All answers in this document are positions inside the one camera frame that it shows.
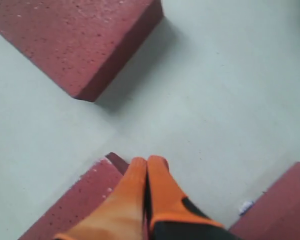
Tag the large red brick front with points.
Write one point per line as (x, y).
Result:
(83, 197)

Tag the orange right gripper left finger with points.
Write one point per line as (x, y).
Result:
(121, 215)

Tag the front left base brick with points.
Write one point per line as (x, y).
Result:
(276, 214)

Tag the lone red brick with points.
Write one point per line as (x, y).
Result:
(80, 44)

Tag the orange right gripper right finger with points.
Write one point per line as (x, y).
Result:
(173, 214)

